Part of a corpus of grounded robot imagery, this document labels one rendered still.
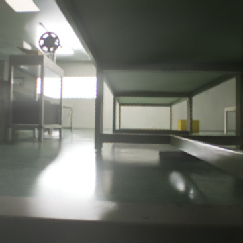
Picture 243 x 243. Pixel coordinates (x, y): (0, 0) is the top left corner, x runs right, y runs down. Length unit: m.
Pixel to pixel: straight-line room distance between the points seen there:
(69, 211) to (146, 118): 7.48
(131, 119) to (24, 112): 5.46
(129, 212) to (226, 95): 8.45
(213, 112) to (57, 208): 8.17
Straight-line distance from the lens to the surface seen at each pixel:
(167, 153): 1.39
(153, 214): 0.17
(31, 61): 2.70
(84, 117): 7.82
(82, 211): 0.17
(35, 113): 2.61
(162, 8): 0.95
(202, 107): 8.14
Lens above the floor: 0.22
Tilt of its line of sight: 1 degrees up
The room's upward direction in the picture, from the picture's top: 1 degrees clockwise
